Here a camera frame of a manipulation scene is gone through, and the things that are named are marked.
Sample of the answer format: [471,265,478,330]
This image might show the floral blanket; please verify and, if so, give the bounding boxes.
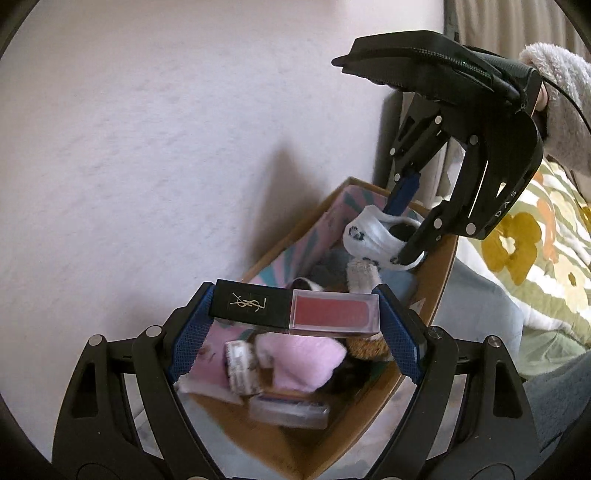
[434,152,591,348]

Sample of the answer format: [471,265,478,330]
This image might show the dark fluffy item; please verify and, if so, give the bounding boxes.
[318,359,385,398]

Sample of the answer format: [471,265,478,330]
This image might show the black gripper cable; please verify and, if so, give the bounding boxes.
[542,76,591,123]

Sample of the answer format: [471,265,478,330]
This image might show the white patterned pouch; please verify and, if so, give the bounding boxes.
[178,323,246,406]

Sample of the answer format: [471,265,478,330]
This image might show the cardboard box pink lining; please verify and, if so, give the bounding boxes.
[178,176,460,480]

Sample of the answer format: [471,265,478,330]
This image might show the grey cloth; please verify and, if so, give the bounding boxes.
[425,256,591,467]

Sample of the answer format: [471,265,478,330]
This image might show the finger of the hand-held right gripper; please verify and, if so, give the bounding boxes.
[397,198,483,267]
[385,111,452,219]

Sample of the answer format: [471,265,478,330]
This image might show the brown plush striped toy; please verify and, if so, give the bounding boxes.
[344,258,391,361]

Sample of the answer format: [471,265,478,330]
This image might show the clear plastic case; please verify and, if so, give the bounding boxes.
[249,392,331,430]

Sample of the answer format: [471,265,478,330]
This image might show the beige cosmetic jar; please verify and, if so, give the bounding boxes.
[224,340,262,397]

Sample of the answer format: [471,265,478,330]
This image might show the red YSL lip gloss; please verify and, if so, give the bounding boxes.
[209,279,382,336]

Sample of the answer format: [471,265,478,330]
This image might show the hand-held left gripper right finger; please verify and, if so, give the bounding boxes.
[372,282,543,480]

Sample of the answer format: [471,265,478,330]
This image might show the white spotted sock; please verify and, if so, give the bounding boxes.
[342,205,426,271]

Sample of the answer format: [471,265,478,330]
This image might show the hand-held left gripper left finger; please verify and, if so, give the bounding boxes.
[51,281,218,480]

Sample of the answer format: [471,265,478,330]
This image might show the pink fluffy sock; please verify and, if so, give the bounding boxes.
[255,332,348,393]

